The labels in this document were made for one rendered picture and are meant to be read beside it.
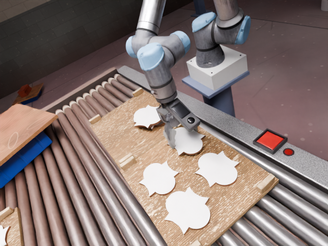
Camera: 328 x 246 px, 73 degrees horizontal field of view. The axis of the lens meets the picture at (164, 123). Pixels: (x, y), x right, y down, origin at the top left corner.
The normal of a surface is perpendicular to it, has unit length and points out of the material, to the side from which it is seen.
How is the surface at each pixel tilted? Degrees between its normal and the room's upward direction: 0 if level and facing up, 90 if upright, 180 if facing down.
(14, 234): 0
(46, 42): 90
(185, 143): 5
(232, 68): 90
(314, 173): 0
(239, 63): 90
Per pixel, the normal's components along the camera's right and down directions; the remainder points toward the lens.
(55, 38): 0.45, 0.47
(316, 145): -0.31, -0.72
